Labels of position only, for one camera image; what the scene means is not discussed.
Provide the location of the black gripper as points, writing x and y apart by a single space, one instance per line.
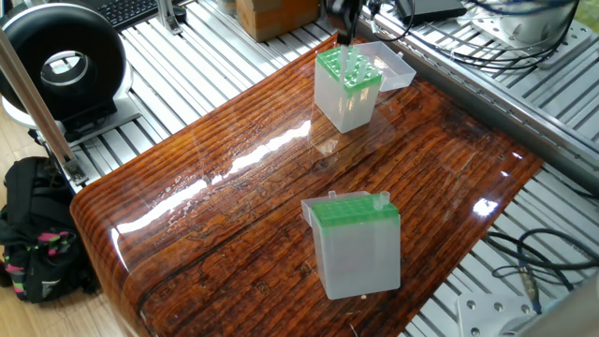
344 5

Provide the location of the brown cardboard box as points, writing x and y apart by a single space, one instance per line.
276 14

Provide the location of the black backpack pink trim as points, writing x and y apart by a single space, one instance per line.
37 225

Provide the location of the black power adapter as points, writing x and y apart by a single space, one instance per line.
435 7

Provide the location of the black round fan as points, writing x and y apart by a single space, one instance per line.
98 56

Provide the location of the glossy wooden board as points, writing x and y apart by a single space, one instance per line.
234 187

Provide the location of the black keyboard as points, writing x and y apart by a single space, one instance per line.
126 9

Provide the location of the translucent tip box green rack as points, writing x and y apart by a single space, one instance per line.
360 253
342 112

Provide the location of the clear hinged box lid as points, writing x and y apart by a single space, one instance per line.
307 211
398 70

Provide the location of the slim aluminium post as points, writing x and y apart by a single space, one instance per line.
33 103

